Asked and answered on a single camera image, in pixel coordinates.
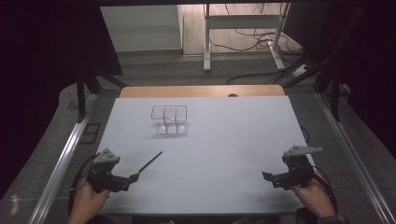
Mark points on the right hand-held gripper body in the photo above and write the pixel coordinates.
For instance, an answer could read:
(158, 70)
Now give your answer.
(297, 177)

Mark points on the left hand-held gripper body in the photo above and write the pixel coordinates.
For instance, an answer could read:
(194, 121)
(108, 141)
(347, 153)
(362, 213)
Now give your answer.
(104, 174)

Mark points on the thin black pen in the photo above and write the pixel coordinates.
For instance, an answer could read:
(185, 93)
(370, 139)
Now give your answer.
(149, 163)

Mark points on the clear plastic organizer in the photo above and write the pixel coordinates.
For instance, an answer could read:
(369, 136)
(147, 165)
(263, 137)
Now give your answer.
(169, 119)

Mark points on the person's right hand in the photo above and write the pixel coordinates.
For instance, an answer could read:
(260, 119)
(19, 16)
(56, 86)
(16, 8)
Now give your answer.
(316, 199)

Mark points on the person's left hand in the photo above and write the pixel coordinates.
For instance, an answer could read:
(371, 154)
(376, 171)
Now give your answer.
(85, 202)

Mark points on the dark floor socket plate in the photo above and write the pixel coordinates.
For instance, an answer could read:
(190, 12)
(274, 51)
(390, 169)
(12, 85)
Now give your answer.
(90, 133)

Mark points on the white board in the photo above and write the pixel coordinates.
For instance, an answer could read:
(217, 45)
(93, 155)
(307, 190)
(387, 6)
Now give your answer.
(211, 155)

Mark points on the black metal stand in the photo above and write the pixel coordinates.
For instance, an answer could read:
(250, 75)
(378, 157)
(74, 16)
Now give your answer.
(81, 96)
(334, 93)

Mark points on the wooden table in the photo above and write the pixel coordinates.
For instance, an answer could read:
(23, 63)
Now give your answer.
(193, 91)

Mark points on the white power strip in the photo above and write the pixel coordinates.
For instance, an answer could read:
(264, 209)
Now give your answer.
(300, 70)

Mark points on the white cabinet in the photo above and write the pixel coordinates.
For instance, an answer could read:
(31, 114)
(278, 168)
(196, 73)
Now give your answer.
(143, 28)

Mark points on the aluminium rail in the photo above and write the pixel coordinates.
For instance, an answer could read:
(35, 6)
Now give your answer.
(355, 158)
(62, 158)

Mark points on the white metal desk frame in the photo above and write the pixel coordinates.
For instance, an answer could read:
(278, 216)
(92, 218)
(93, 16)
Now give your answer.
(207, 37)

